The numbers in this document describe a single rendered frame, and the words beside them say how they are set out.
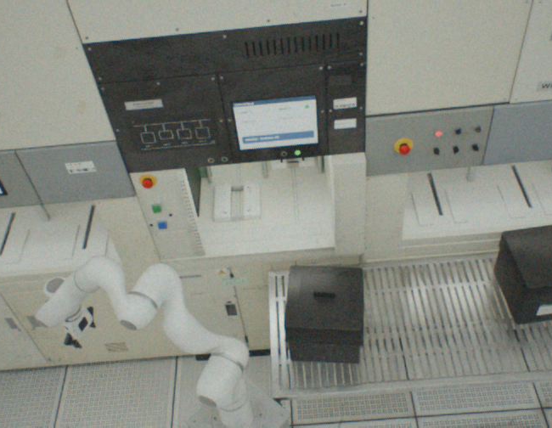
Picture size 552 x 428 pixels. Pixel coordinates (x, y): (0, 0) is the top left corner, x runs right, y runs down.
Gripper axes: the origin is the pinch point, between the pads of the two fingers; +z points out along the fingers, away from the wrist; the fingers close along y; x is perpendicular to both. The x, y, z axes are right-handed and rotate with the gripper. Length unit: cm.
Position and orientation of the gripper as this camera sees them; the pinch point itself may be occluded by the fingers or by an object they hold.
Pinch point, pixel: (84, 335)
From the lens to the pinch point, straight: 250.0
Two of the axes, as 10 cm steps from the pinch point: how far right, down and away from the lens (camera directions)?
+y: 3.9, -7.0, 6.0
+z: 0.9, 6.8, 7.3
